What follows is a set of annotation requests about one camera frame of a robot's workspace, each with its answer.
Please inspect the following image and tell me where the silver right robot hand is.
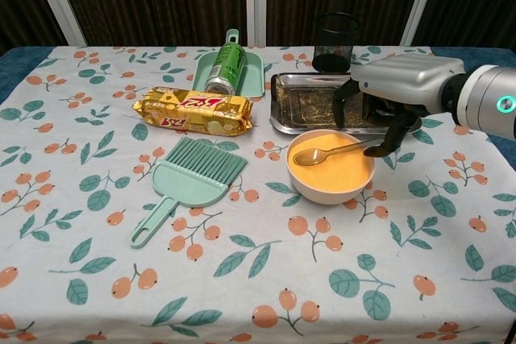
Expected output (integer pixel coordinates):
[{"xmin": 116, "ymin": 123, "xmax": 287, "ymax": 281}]
[{"xmin": 332, "ymin": 52, "xmax": 467, "ymax": 159}]

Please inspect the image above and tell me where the translucent plastic spoon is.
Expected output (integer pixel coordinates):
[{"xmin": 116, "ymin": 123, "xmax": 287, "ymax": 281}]
[{"xmin": 292, "ymin": 137, "xmax": 384, "ymax": 167}]

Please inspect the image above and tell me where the beige bowl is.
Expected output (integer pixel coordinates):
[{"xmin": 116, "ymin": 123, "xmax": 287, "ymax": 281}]
[{"xmin": 285, "ymin": 129, "xmax": 376, "ymax": 206}]

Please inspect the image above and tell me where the black mesh pen holder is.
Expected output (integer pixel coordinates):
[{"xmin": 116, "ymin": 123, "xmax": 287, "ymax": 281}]
[{"xmin": 312, "ymin": 12, "xmax": 361, "ymax": 74}]

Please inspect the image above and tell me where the stainless steel tray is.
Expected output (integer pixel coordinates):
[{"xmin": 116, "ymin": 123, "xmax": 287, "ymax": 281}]
[{"xmin": 268, "ymin": 72, "xmax": 422, "ymax": 136}]

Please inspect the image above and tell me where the mint green dustpan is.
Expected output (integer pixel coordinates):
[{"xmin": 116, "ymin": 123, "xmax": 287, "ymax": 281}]
[{"xmin": 190, "ymin": 28, "xmax": 265, "ymax": 99}]

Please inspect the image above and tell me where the green drink can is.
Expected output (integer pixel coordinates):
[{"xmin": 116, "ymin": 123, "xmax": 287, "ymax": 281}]
[{"xmin": 204, "ymin": 42, "xmax": 248, "ymax": 96}]

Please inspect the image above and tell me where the gold biscuit packet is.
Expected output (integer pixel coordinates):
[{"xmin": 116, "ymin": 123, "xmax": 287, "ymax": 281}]
[{"xmin": 131, "ymin": 85, "xmax": 255, "ymax": 136}]

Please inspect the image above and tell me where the floral printed tablecloth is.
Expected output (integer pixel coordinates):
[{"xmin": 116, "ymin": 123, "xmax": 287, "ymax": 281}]
[{"xmin": 0, "ymin": 44, "xmax": 516, "ymax": 344}]

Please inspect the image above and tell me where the mint green hand brush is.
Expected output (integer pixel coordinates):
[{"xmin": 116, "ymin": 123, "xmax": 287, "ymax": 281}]
[{"xmin": 129, "ymin": 136, "xmax": 249, "ymax": 249}]

